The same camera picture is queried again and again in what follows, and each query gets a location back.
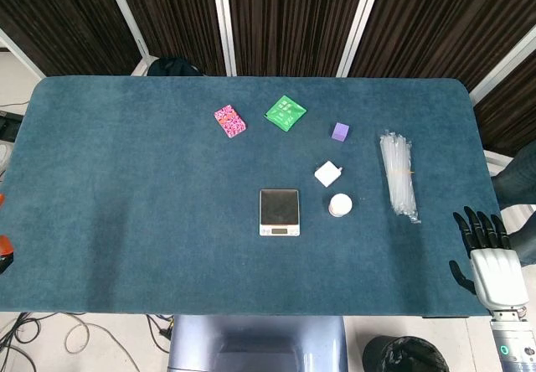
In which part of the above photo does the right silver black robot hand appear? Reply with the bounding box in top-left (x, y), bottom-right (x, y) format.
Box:
top-left (448, 205), bottom-right (529, 313)

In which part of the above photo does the white round jar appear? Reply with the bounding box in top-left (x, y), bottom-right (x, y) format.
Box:
top-left (327, 193), bottom-right (353, 219)

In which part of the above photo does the silver digital scale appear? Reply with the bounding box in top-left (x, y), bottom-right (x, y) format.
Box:
top-left (258, 188), bottom-right (302, 237)

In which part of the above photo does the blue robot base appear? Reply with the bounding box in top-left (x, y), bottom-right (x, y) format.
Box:
top-left (167, 315), bottom-right (349, 372)

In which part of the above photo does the black trash bin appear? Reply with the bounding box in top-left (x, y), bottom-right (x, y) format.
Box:
top-left (362, 335), bottom-right (451, 372)

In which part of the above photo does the bundle of clear straws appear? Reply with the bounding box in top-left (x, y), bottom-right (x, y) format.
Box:
top-left (379, 128), bottom-right (422, 225)

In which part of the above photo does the white charger adapter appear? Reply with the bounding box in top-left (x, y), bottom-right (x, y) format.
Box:
top-left (313, 160), bottom-right (345, 189)

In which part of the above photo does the purple cube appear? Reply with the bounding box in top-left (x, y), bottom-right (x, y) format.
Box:
top-left (331, 121), bottom-right (351, 142)

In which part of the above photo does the green foil sachet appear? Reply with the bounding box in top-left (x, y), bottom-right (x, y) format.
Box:
top-left (263, 94), bottom-right (308, 132)

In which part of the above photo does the pink patterned box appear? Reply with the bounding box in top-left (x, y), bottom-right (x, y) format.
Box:
top-left (214, 104), bottom-right (247, 139)

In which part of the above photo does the blue felt table cloth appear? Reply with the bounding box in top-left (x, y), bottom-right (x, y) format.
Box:
top-left (0, 75), bottom-right (503, 318)

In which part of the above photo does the black bag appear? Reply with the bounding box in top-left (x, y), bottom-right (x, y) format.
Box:
top-left (147, 56), bottom-right (202, 78)

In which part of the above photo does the black floor device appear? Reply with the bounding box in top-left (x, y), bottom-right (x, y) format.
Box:
top-left (0, 111), bottom-right (24, 142)

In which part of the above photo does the white partition post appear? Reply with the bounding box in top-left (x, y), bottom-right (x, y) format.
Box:
top-left (337, 0), bottom-right (387, 77)
top-left (468, 23), bottom-right (536, 106)
top-left (210, 0), bottom-right (238, 77)
top-left (100, 0), bottom-right (152, 59)
top-left (0, 27), bottom-right (48, 79)

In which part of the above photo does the black floor cable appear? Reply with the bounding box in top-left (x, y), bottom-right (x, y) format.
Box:
top-left (145, 313), bottom-right (173, 353)
top-left (0, 312), bottom-right (45, 367)

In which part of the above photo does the white floor cable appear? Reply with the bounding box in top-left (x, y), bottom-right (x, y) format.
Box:
top-left (63, 320), bottom-right (140, 372)

